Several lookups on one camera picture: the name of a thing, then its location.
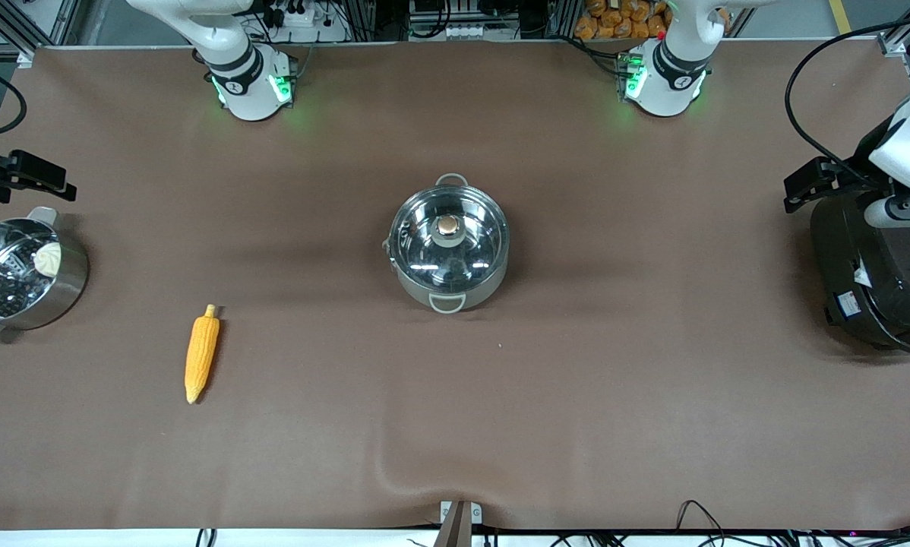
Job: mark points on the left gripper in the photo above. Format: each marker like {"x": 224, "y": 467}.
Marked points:
{"x": 854, "y": 169}

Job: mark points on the yellow corn cob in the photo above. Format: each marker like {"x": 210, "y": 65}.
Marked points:
{"x": 200, "y": 353}

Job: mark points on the glass pot lid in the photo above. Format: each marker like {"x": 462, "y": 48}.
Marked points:
{"x": 424, "y": 243}

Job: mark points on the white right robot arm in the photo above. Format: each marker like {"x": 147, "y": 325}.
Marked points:
{"x": 246, "y": 76}

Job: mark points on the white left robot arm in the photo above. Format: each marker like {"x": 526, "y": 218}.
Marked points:
{"x": 664, "y": 83}

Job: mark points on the shiny steel steamer pot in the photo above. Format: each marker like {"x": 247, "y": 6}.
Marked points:
{"x": 67, "y": 289}

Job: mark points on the grey steel cooking pot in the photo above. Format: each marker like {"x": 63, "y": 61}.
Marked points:
{"x": 485, "y": 293}

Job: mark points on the white steamed bun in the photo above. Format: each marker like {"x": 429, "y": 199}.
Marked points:
{"x": 48, "y": 260}

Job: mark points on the black rice cooker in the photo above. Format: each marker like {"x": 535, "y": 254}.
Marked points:
{"x": 880, "y": 289}

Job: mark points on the brown table mat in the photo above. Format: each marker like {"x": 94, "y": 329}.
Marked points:
{"x": 273, "y": 228}

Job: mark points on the bag of orange buns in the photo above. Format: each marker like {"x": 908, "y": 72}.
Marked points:
{"x": 614, "y": 19}

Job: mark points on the white power strip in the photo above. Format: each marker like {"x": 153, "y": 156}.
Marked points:
{"x": 303, "y": 17}

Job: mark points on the aluminium frame profile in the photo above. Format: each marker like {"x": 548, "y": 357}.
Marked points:
{"x": 14, "y": 34}
{"x": 899, "y": 42}

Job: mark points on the metal table edge bracket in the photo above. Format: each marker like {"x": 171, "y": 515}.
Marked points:
{"x": 476, "y": 513}

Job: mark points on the grey camera pole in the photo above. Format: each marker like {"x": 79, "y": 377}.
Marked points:
{"x": 451, "y": 532}

